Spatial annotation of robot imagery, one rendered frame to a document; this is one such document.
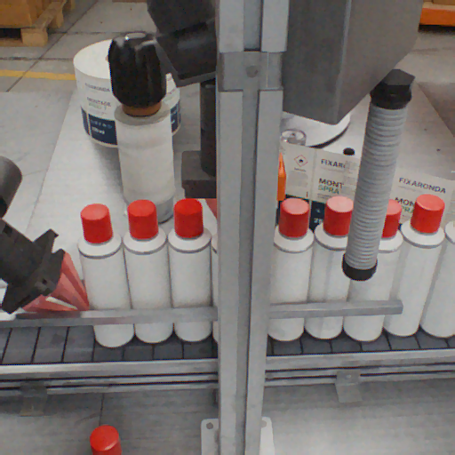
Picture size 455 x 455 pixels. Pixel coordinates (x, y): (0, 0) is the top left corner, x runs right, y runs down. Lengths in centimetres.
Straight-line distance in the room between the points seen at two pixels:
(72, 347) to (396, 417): 42
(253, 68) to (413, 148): 85
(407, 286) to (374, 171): 27
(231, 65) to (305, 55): 5
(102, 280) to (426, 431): 44
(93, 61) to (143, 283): 59
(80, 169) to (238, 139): 74
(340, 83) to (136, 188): 59
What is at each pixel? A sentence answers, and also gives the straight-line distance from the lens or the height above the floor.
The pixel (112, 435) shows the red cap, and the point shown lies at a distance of 75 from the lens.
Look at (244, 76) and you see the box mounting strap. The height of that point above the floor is 132.
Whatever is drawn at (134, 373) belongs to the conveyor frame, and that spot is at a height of 87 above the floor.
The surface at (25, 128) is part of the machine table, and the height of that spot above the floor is 83.
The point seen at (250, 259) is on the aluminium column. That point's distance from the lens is 51.
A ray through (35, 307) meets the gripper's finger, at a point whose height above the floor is 96.
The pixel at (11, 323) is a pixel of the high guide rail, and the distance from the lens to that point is 76.
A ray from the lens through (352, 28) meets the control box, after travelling 40.
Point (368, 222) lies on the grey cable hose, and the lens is 56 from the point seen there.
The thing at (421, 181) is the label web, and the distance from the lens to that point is 82.
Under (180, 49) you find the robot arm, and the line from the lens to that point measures 63.
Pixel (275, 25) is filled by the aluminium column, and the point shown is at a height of 135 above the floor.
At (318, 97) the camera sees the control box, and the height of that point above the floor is 131.
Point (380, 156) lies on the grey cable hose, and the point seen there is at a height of 122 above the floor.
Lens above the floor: 149
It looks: 38 degrees down
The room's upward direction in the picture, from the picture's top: straight up
